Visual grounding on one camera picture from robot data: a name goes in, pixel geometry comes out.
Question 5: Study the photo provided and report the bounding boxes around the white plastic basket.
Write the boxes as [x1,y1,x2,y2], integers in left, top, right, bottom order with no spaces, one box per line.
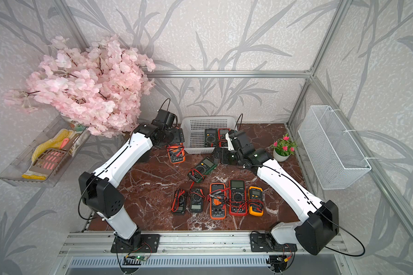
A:
[181,116,236,155]

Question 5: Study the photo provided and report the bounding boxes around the small potted pink flowers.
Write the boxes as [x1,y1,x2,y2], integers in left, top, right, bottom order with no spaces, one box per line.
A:
[271,134,297,162]

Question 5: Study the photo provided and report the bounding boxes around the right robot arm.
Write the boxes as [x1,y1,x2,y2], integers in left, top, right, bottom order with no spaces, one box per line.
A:
[213,130,342,256]

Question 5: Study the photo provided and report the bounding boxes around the small black multimeter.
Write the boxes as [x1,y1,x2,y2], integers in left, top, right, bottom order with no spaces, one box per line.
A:
[171,189,187,215]

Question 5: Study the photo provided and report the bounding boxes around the large red multimeter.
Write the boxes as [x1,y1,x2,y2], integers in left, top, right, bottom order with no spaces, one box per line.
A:
[229,179,248,217]

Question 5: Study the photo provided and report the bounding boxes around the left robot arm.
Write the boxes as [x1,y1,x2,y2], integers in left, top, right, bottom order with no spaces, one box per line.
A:
[79,109,184,253]

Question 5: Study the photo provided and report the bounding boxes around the small red multimeter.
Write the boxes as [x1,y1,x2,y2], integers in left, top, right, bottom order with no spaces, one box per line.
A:
[218,128,230,148]

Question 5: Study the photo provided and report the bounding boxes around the yellow multimeter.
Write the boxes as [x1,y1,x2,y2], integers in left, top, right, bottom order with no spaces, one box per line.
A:
[248,186,265,217]

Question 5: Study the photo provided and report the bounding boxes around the green multimeter tilted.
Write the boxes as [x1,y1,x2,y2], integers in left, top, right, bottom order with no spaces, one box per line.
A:
[187,158,218,183]

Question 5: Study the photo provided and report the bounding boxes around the orange multimeter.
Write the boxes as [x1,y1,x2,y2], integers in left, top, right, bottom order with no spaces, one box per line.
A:
[209,183,227,220]
[166,143,186,164]

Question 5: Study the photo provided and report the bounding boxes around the dark grey green multimeter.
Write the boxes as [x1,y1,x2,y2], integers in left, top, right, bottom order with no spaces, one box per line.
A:
[189,188,205,213]

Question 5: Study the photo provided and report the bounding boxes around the white wire wall basket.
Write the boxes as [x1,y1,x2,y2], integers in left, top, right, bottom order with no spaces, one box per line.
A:
[298,105,372,190]

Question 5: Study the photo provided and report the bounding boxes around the brown pink slotted tool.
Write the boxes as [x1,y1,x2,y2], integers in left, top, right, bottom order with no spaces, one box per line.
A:
[29,148,67,175]

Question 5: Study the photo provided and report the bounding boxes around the clear acrylic wall shelf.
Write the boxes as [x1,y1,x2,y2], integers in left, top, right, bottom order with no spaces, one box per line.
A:
[0,116,90,188]

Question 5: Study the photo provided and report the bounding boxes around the pink cherry blossom tree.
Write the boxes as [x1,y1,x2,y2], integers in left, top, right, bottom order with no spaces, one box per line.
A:
[3,36,156,138]

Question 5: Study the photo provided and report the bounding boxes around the yellow mesh item on shelf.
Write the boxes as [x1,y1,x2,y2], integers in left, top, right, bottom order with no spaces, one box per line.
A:
[31,128,73,163]

